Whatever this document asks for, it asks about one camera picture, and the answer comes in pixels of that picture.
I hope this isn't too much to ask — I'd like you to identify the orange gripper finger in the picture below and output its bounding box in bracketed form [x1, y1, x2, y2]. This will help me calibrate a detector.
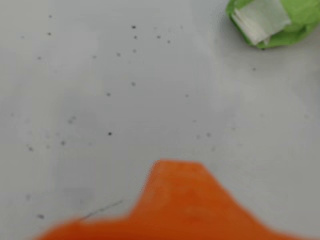
[129, 159, 320, 240]
[32, 216, 131, 240]

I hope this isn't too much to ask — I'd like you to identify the green paper parcel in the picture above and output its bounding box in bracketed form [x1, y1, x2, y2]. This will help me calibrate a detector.
[225, 0, 320, 50]

